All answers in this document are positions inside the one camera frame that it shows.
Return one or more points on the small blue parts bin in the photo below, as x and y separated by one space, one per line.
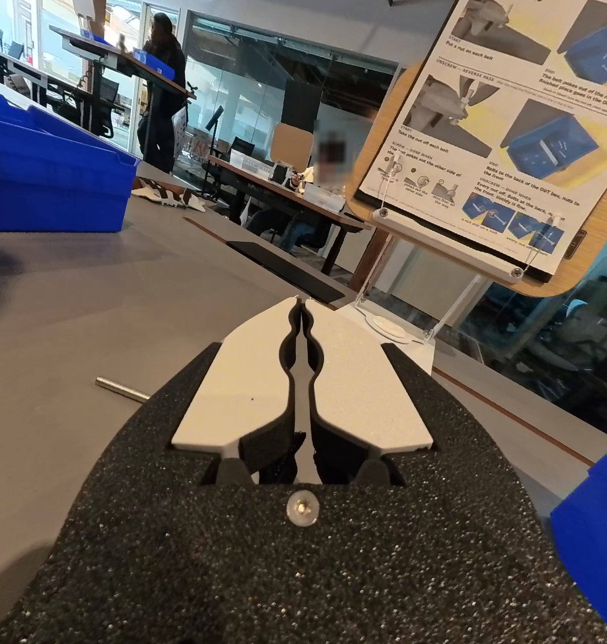
155 63

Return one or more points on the white black patterned item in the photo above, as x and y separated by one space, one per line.
167 193

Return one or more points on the wooden office desk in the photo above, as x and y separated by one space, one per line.
283 193

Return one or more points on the blue plastic bin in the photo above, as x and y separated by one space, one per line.
590 543
46 171

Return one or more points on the printed instruction sheet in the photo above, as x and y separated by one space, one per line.
484 166

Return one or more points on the silver steel bolt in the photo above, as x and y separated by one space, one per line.
122 389

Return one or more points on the brown rounded board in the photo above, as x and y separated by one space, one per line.
293 143

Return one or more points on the row of office desks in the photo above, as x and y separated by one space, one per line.
11 65

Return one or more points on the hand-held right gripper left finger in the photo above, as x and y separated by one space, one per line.
233 397

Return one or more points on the clear plastic box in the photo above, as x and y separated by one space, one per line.
253 162
326 197

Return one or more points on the white document stand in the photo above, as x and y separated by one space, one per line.
449 246

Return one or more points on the wooden standing desk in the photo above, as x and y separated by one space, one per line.
107 55

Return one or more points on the black office chair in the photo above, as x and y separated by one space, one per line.
243 147

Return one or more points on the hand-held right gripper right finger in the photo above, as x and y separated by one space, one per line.
368 397

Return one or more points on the black tilted monitor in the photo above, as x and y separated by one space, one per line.
216 118

